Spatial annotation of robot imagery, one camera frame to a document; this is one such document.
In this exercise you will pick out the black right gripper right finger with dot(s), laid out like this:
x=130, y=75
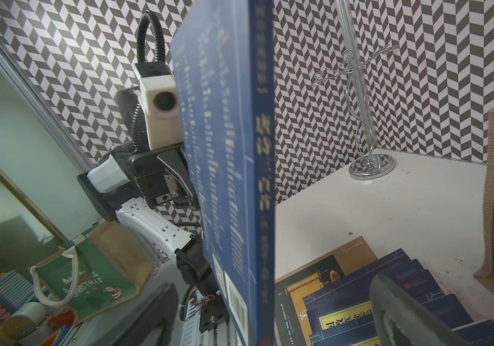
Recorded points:
x=400, y=320

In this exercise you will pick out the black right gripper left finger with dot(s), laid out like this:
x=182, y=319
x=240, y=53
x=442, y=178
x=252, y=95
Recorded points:
x=153, y=325

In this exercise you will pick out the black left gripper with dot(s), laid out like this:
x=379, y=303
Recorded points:
x=157, y=177

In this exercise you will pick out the blue book with text list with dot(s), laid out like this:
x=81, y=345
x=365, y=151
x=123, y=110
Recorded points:
x=223, y=64

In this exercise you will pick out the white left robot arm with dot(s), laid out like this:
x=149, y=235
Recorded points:
x=184, y=248

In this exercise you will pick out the green Christmas bag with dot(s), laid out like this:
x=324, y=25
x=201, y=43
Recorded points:
x=93, y=272

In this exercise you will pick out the blue book yellow label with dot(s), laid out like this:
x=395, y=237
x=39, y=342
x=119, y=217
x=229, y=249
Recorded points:
x=355, y=325

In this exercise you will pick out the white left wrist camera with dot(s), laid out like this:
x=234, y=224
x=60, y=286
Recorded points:
x=159, y=102

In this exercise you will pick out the chrome wire jewelry stand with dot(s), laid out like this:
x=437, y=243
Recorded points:
x=369, y=165

